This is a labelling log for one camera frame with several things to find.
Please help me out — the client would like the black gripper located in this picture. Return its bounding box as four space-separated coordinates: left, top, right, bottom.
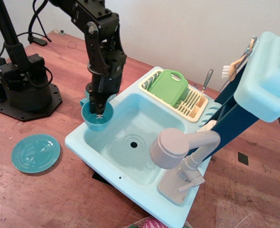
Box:
87 53 127 119

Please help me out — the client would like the teal plastic cup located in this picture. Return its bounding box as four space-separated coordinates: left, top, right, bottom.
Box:
80 98 114 131

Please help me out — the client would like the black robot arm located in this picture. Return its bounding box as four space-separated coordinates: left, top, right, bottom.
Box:
0 0 127 121

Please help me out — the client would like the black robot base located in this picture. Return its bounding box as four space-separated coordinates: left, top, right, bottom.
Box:
0 54 62 121

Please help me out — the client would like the light blue toy sink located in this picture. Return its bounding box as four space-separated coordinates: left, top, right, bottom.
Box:
65 67 220 228

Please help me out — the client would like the green cutting board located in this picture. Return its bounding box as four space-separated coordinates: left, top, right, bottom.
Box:
148 69 188 106

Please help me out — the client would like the teal saucer plate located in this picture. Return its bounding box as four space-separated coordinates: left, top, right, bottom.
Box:
11 134 61 174

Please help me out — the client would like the grey toy faucet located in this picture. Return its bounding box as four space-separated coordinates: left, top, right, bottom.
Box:
149 128 221 205

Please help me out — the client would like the cream dish rack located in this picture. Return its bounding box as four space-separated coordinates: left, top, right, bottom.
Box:
139 69 208 123

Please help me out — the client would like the white dish brush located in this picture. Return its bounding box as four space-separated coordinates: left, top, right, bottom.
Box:
222 65 231 78

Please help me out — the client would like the pink mesh bag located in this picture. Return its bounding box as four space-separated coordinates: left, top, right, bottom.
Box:
123 216 190 228

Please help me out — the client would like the light blue top shelf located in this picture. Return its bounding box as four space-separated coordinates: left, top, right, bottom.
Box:
233 31 280 123

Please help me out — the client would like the black cable clamp foot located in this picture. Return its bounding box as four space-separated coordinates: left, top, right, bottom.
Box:
28 36 47 47

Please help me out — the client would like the black cable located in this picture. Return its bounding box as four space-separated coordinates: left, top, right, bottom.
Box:
18 0 53 45

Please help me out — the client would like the grey handled utensil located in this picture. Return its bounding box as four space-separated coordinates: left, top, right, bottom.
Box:
201 69 214 93

